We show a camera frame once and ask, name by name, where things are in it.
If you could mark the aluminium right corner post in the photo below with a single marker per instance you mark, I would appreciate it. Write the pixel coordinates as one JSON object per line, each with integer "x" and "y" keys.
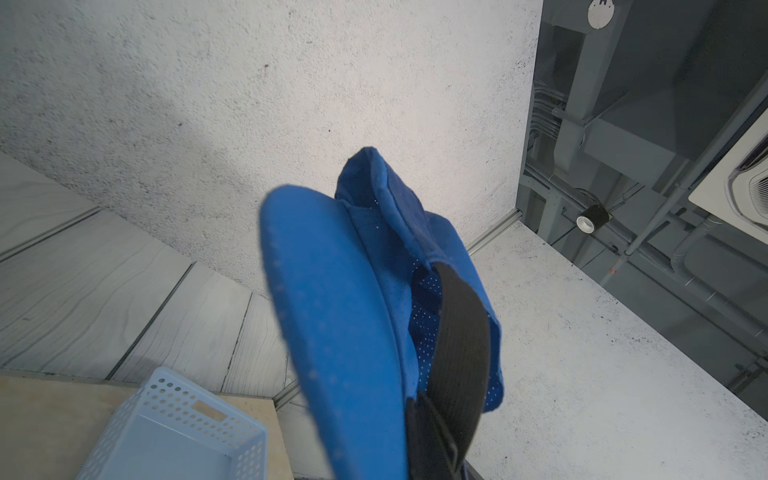
{"x": 292, "y": 389}

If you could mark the ceiling air conditioner unit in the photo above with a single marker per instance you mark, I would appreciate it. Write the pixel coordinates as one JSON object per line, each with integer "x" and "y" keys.
{"x": 735, "y": 190}

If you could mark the light blue plastic basket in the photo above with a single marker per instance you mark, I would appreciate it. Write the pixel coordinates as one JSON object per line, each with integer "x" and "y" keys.
{"x": 172, "y": 428}

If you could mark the black ceiling spotlight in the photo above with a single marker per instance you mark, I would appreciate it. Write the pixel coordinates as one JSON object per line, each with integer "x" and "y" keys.
{"x": 592, "y": 219}

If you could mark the blue baseball cap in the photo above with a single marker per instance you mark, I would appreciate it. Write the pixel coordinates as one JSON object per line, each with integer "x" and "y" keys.
{"x": 392, "y": 336}

